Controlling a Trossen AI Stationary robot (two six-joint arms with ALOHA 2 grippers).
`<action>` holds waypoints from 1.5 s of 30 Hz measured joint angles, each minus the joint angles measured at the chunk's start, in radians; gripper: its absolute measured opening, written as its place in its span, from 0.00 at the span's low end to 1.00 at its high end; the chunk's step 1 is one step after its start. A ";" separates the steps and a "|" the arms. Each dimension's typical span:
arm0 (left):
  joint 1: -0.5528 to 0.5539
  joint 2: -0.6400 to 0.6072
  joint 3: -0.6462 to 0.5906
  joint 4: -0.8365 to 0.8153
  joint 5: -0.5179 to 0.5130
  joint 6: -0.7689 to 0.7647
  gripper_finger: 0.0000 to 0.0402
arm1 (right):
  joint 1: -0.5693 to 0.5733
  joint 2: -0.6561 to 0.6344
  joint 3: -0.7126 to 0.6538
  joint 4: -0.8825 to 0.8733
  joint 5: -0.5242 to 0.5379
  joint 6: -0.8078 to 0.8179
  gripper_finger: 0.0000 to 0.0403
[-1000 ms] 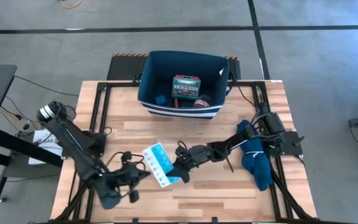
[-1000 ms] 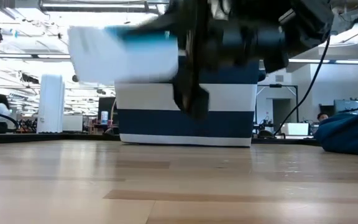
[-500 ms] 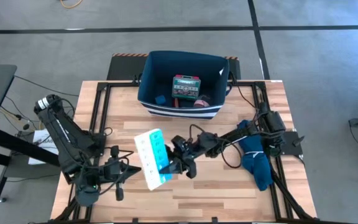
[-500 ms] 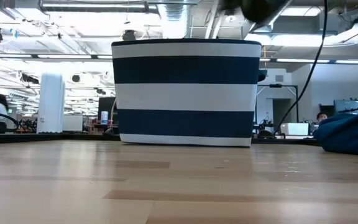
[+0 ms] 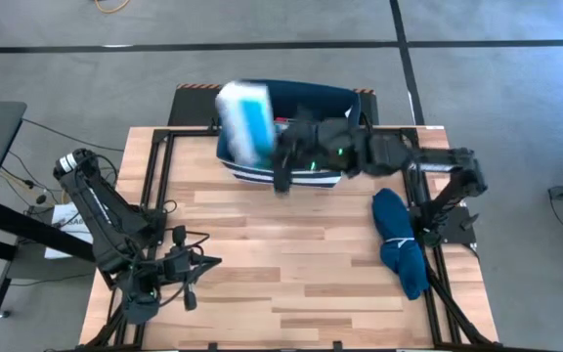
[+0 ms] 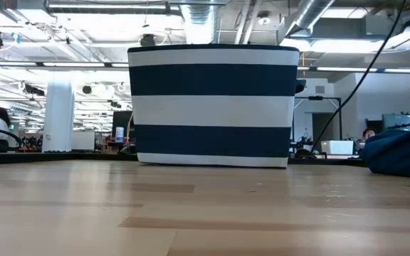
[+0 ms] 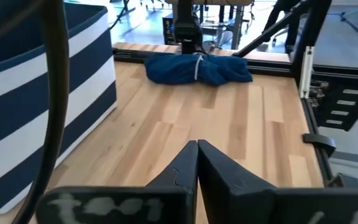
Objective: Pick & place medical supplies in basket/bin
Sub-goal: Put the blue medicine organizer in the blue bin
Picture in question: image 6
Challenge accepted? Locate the navy and white striped basket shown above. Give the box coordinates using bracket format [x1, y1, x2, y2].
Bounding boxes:
[127, 43, 308, 169]

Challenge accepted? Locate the black screen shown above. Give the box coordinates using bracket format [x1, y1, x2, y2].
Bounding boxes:
[112, 110, 135, 143]

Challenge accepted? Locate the black ceiling device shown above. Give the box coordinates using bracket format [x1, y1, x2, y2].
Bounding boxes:
[140, 33, 157, 48]

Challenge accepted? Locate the black tube stand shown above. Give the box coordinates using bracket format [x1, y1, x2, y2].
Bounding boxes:
[293, 95, 342, 143]

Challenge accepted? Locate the white box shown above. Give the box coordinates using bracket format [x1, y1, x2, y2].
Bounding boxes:
[71, 131, 96, 151]

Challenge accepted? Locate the white building column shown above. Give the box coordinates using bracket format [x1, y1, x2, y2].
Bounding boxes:
[42, 80, 75, 153]

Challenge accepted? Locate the ceiling light strip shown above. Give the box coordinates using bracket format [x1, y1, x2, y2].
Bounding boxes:
[296, 65, 410, 74]
[0, 61, 130, 68]

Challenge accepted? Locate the person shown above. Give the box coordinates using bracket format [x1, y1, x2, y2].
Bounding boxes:
[361, 128, 377, 142]
[0, 106, 20, 153]

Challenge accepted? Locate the grey computer monitor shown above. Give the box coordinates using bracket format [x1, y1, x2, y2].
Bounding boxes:
[382, 113, 410, 131]

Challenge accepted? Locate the navy blue cloth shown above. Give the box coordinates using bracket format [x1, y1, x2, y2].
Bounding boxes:
[360, 127, 410, 180]

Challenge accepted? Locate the silver round air duct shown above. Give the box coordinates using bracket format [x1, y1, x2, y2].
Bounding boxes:
[182, 0, 224, 46]

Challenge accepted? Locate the black aluminium table frame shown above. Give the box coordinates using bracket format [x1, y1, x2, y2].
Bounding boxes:
[0, 151, 367, 168]

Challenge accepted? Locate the silver slanted air duct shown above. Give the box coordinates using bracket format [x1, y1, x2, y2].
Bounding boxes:
[285, 0, 336, 36]

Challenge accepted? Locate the black hanging cable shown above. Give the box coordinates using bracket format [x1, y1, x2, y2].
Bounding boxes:
[310, 0, 408, 143]

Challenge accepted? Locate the black curved cable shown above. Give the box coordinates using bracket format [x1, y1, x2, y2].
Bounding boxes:
[0, 124, 23, 150]

